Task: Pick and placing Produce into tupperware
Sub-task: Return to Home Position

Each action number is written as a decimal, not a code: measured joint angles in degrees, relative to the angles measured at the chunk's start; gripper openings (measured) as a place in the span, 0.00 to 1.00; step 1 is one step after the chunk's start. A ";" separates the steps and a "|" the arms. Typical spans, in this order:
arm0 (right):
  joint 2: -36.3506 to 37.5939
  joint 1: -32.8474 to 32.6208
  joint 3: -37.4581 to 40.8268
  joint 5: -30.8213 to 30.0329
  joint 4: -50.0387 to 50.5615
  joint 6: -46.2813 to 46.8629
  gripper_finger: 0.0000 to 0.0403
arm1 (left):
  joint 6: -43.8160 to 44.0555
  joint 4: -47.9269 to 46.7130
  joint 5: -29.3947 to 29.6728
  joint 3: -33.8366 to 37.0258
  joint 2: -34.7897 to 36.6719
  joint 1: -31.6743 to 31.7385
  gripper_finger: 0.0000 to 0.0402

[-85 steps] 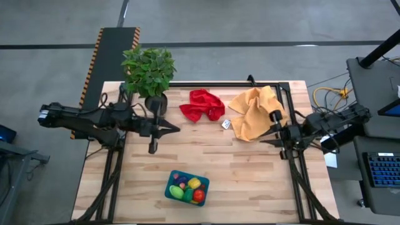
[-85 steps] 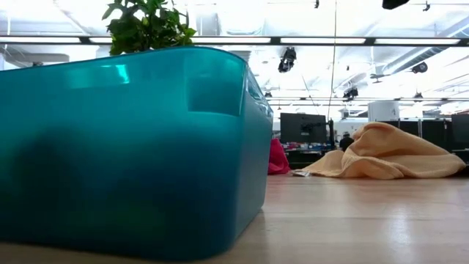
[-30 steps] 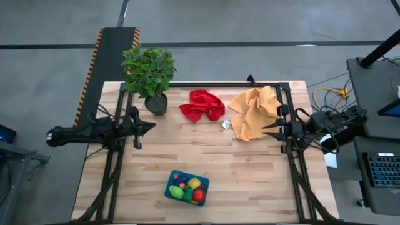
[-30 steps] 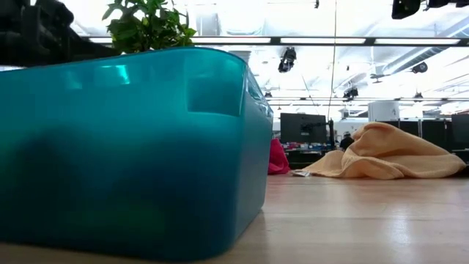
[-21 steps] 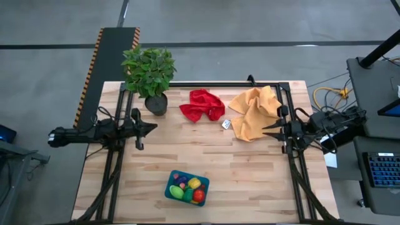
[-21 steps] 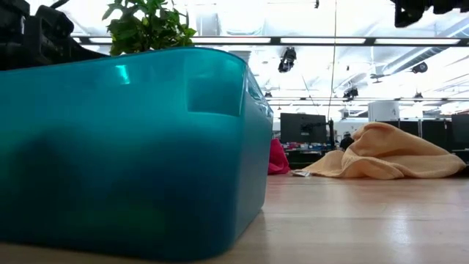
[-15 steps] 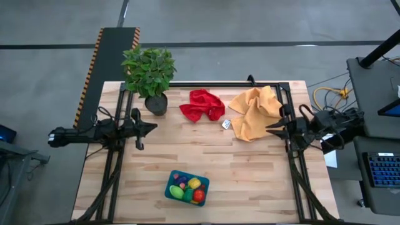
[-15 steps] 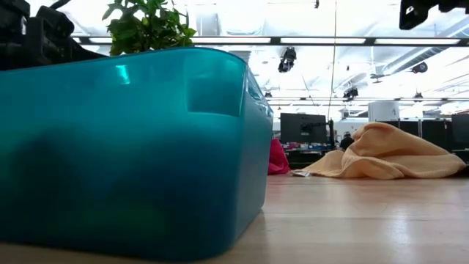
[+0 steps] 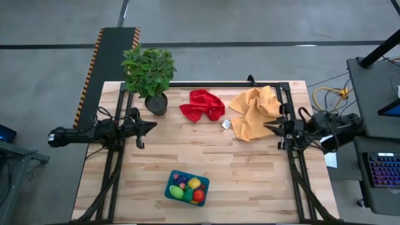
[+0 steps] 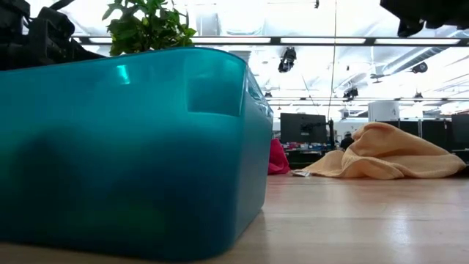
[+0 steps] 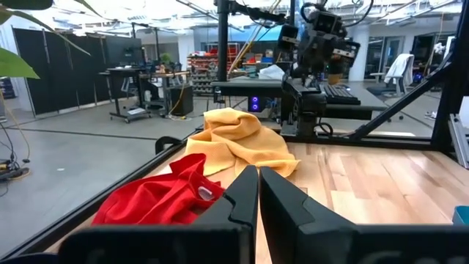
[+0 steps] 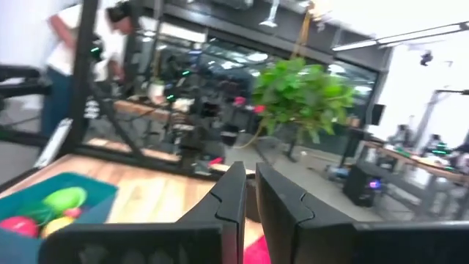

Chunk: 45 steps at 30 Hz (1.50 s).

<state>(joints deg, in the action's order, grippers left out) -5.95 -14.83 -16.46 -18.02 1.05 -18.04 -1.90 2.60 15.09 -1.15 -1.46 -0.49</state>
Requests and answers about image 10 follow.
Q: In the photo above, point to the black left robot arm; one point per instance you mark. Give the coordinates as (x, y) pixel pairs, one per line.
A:
(12, 33)

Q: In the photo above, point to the person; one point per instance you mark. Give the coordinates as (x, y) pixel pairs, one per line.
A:
(346, 142)

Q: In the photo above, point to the white paper tag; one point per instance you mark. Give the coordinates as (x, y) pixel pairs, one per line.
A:
(300, 173)

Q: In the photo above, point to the green potted plant black pot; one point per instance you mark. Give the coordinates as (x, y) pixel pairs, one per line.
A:
(146, 29)

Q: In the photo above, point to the black aluminium frame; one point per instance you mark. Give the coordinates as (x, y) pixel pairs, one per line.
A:
(322, 40)

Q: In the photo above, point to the black computer monitor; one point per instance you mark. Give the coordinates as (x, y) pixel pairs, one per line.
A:
(302, 128)

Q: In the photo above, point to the black ceiling-hung camera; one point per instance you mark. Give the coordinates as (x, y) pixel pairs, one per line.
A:
(287, 60)

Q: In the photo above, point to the orange cloth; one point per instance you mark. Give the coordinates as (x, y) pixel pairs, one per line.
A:
(388, 154)

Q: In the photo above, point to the red cloth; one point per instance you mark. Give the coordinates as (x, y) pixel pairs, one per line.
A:
(277, 159)

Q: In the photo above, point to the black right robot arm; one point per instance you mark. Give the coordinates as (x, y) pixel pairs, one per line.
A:
(448, 12)

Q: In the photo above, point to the teal plastic container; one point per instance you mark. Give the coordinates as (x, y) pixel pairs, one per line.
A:
(128, 154)

